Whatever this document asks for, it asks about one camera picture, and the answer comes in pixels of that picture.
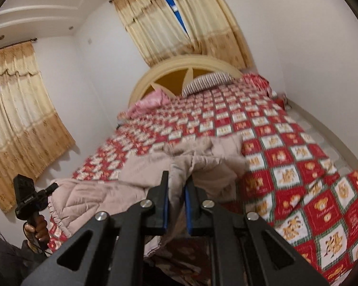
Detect beige patterned window curtain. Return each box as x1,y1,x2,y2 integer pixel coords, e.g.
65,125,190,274
112,0,254,69

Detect person's left hand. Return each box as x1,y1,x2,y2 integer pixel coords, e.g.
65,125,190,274
23,215,50,243

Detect striped pillow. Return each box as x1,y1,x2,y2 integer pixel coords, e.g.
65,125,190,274
182,72,235,97

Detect cream round wooden headboard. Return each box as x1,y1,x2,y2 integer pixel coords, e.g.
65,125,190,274
128,55,242,105

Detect red teddy bear patchwork bedspread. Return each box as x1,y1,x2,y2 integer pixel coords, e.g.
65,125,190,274
46,77,358,284

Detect pink floral pillow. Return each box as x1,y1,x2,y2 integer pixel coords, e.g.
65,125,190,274
126,89,171,119

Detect beige side window curtain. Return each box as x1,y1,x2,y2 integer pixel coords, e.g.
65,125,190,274
0,41,75,214

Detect beige puffer jacket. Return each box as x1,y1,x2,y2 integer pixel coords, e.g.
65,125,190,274
48,134,249,257

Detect red folded blanket at headboard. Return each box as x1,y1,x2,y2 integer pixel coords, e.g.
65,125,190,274
242,73,273,97

